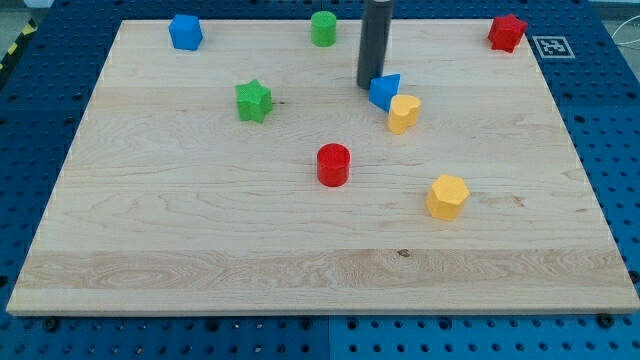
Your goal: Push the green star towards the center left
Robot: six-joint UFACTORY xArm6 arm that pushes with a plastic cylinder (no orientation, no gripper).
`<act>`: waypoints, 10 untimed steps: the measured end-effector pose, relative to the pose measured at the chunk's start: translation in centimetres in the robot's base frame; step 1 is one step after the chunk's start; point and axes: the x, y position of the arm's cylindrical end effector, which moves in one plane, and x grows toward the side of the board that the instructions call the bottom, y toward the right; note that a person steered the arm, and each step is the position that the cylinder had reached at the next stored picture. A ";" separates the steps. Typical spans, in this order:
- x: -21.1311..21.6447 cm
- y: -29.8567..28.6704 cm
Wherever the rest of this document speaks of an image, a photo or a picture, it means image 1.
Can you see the green star block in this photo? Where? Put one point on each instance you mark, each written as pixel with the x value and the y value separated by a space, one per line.
pixel 254 101

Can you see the red star block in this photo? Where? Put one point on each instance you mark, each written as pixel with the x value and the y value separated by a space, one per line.
pixel 506 32

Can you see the red cylinder block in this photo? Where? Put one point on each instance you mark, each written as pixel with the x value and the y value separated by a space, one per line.
pixel 333 164

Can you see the light wooden board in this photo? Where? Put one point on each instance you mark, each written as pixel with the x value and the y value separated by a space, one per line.
pixel 168 204

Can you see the yellow heart block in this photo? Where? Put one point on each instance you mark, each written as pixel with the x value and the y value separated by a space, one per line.
pixel 403 113

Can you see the blue triangle block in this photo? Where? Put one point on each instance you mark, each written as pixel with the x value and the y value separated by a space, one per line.
pixel 383 89

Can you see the yellow hexagon block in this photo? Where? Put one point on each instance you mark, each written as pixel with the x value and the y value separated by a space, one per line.
pixel 446 197

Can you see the green cylinder block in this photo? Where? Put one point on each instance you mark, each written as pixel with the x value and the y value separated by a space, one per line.
pixel 323 28

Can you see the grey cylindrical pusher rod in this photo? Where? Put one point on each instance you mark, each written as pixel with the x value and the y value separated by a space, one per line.
pixel 375 27

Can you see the blue pentagon block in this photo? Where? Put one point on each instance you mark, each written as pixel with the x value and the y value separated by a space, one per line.
pixel 185 32

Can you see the white fiducial marker tag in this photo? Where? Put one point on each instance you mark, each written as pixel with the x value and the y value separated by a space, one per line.
pixel 553 47

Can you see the yellow black hazard tape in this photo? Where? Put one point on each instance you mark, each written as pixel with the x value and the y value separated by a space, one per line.
pixel 17 48

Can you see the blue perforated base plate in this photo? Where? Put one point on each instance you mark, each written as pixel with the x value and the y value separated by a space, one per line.
pixel 47 91

